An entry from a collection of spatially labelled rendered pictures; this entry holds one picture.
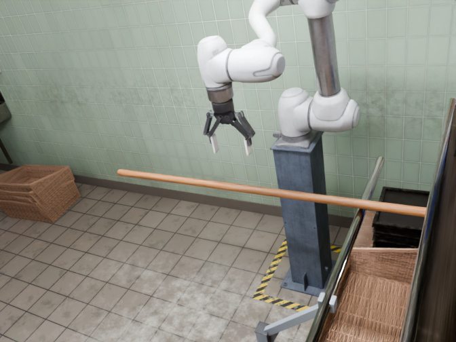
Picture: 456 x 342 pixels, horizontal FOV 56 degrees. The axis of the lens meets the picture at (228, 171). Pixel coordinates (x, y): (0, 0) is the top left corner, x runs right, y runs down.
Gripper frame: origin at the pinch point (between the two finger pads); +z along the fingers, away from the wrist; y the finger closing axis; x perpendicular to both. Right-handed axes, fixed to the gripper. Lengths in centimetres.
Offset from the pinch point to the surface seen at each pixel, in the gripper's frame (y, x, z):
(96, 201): 218, -104, 127
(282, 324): -32, 44, 33
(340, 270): -47, 33, 17
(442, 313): -73, 61, -5
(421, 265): -69, 53, -9
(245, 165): 63, -121, 85
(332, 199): -37.9, 5.9, 13.1
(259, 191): -11.3, 5.5, 13.4
